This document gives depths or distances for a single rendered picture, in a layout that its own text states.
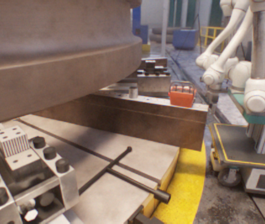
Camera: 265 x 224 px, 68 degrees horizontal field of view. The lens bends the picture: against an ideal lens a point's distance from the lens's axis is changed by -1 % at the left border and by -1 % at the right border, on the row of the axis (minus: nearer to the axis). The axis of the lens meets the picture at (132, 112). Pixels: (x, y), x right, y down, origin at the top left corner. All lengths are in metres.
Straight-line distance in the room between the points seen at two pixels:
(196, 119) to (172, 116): 0.20
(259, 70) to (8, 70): 1.35
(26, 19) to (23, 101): 0.45
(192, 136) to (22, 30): 1.41
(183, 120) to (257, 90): 0.61
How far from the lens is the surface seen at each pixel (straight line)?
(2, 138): 1.07
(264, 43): 1.37
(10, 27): 1.28
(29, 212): 1.04
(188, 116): 1.67
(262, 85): 1.38
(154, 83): 2.67
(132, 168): 1.57
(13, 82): 1.15
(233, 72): 2.07
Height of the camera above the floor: 1.31
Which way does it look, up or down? 24 degrees down
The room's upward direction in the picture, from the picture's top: straight up
